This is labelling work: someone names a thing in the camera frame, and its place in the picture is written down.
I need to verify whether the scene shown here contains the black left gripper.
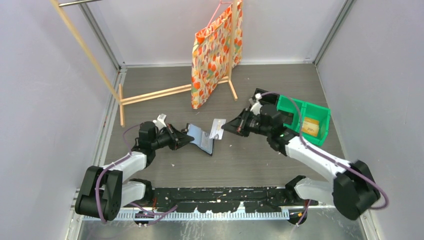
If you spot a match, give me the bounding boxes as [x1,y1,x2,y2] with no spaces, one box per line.
[151,123,194,151]

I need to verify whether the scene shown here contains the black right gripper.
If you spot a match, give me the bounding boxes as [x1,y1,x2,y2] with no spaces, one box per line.
[223,108,272,137]

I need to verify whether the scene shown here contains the black card holder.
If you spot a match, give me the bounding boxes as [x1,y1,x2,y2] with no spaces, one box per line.
[186,123,215,156]

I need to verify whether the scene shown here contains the white credit card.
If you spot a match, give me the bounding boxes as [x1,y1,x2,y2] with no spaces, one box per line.
[209,118,227,140]

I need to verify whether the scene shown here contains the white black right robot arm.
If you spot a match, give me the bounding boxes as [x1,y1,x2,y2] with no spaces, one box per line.
[221,101,383,220]

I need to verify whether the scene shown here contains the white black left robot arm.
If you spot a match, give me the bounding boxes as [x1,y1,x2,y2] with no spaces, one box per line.
[74,114,195,223]

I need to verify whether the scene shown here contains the dark card in green bin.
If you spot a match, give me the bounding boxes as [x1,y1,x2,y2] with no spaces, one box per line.
[282,111,294,126]

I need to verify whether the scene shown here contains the yellow cards in green bin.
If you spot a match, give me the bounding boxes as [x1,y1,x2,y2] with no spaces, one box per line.
[301,117,320,137]

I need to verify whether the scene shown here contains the black storage bin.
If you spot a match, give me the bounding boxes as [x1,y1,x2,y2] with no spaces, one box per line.
[253,88,280,106]

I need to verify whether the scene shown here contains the wooden clothes rack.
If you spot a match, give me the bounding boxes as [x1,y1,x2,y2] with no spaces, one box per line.
[50,0,238,127]

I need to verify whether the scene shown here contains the green double storage bin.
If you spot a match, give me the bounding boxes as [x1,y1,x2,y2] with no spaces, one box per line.
[276,95,331,147]

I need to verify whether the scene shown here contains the floral fabric bag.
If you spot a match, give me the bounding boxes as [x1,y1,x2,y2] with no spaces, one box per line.
[190,0,244,109]

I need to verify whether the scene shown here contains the pink clothes hanger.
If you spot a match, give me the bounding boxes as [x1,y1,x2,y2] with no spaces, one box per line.
[206,0,232,27]

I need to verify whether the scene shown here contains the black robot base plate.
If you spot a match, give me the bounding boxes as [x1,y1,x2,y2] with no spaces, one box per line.
[135,186,307,213]

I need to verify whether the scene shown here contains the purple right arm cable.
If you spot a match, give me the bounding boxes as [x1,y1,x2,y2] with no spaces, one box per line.
[255,92,390,228]

